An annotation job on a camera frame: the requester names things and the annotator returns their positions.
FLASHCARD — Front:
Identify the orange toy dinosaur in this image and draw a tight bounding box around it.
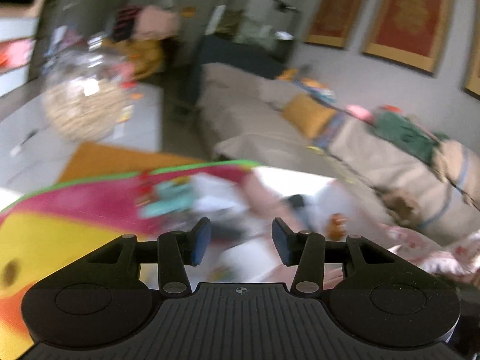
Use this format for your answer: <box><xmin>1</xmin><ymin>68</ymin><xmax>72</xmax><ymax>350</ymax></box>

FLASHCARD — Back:
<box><xmin>325</xmin><ymin>213</ymin><xmax>347</xmax><ymax>242</ymax></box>

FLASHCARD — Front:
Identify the red gold framed picture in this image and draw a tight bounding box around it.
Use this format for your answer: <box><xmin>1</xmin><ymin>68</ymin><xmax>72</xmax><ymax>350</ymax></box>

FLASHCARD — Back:
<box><xmin>363</xmin><ymin>0</ymin><xmax>453</xmax><ymax>76</ymax></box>

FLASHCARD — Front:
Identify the mustard yellow cushion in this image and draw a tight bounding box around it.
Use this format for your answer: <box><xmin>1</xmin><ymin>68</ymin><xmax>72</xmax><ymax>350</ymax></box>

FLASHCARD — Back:
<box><xmin>281</xmin><ymin>94</ymin><xmax>337</xmax><ymax>140</ymax></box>

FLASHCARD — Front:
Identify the orange cardboard sheet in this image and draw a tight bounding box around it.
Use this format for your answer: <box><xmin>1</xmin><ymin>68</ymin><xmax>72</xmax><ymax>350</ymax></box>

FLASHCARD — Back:
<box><xmin>57</xmin><ymin>142</ymin><xmax>203</xmax><ymax>183</ymax></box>

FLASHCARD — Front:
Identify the beige covered sofa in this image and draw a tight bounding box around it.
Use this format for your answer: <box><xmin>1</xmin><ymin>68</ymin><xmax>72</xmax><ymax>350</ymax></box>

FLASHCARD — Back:
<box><xmin>197</xmin><ymin>63</ymin><xmax>479</xmax><ymax>245</ymax></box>

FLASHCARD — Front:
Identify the green stuffed toy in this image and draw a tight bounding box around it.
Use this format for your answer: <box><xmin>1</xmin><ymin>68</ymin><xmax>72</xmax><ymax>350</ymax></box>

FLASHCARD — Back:
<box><xmin>372</xmin><ymin>110</ymin><xmax>449</xmax><ymax>165</ymax></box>

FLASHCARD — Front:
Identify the colourful foam play mat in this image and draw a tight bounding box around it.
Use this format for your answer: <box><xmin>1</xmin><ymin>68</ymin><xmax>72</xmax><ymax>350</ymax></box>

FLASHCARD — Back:
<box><xmin>1</xmin><ymin>154</ymin><xmax>256</xmax><ymax>359</ymax></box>

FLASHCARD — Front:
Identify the pink cardboard box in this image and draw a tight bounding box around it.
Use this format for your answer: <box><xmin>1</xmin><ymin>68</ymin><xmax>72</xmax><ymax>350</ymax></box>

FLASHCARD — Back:
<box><xmin>224</xmin><ymin>166</ymin><xmax>394</xmax><ymax>284</ymax></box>

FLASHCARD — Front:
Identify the white wall shelf unit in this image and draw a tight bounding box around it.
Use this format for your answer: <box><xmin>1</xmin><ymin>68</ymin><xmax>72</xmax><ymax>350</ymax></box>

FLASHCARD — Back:
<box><xmin>1</xmin><ymin>4</ymin><xmax>39</xmax><ymax>96</ymax></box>

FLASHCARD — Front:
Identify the glass jar of peanuts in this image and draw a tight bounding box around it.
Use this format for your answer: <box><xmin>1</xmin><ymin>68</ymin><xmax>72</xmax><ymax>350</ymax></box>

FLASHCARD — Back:
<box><xmin>42</xmin><ymin>46</ymin><xmax>128</xmax><ymax>141</ymax></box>

